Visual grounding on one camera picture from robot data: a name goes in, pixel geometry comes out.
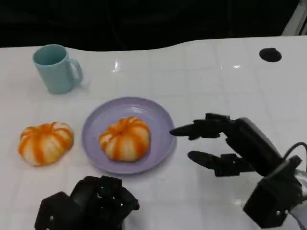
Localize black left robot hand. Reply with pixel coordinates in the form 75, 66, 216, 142
70, 175, 141, 230

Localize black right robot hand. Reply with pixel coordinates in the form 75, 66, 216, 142
169, 113, 284, 178

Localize orange and white bread roll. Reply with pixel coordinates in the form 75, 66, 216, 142
98, 116, 152, 163
18, 121, 74, 166

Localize lilac plate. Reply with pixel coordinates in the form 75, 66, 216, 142
81, 96, 177, 175

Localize black round table grommet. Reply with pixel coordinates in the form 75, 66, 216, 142
259, 47, 283, 63

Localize pale green mug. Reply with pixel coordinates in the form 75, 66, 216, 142
32, 44, 84, 95

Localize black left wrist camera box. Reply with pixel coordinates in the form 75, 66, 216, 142
34, 191, 80, 230

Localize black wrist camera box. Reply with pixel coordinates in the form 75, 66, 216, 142
243, 155, 304, 229
34, 191, 80, 230

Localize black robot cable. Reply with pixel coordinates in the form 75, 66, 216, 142
281, 142, 307, 173

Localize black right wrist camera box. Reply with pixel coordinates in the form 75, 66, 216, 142
243, 155, 304, 229

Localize white metal frame post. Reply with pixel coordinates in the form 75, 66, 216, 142
283, 0, 307, 36

